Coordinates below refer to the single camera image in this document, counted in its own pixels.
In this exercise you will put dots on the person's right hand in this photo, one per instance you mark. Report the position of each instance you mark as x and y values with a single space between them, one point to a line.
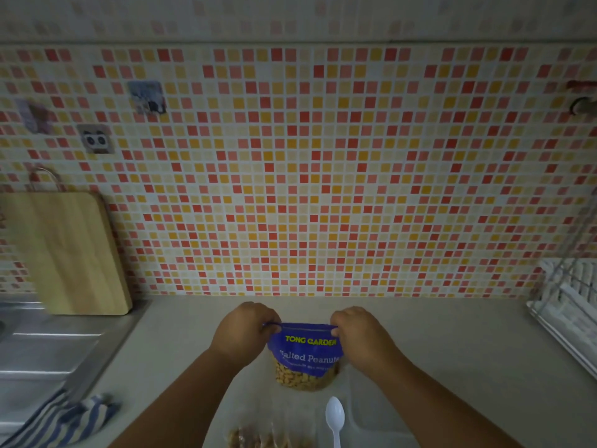
368 340

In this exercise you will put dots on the person's left hand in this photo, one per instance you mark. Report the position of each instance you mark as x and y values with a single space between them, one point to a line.
242 335

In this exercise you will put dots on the blue peanuts pouch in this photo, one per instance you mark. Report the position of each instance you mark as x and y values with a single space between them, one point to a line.
308 342

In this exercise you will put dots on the white plastic spoon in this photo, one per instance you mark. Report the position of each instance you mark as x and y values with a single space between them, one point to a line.
335 415

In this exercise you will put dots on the person's right forearm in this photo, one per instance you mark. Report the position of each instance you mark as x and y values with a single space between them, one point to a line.
447 405

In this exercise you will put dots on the person's left forearm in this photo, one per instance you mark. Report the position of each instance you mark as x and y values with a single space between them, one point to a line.
177 405

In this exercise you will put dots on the wooden cutting board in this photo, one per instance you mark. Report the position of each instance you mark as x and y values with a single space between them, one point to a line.
65 251

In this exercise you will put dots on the stainless steel sink drainboard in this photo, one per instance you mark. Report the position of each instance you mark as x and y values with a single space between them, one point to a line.
46 354

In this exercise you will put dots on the blue striped dish cloth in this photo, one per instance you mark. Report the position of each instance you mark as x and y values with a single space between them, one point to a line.
65 422

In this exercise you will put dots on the white dish rack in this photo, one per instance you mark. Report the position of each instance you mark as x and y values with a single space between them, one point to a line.
569 307

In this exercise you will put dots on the panda wall hook sticker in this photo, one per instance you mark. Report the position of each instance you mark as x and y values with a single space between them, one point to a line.
95 140

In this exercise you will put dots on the grey cat wall hook sticker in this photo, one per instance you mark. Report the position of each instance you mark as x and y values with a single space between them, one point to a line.
147 97

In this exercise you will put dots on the red wall hook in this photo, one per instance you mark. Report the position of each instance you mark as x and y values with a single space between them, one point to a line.
583 97

